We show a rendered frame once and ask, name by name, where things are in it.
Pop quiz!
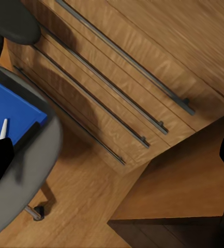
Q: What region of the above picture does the swivel chair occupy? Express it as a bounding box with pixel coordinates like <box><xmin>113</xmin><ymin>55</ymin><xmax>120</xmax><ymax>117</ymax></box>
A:
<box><xmin>0</xmin><ymin>0</ymin><xmax>63</xmax><ymax>232</ymax></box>

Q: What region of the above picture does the folder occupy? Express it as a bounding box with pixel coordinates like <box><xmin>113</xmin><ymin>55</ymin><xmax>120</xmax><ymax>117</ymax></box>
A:
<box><xmin>0</xmin><ymin>84</ymin><xmax>47</xmax><ymax>158</ymax></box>

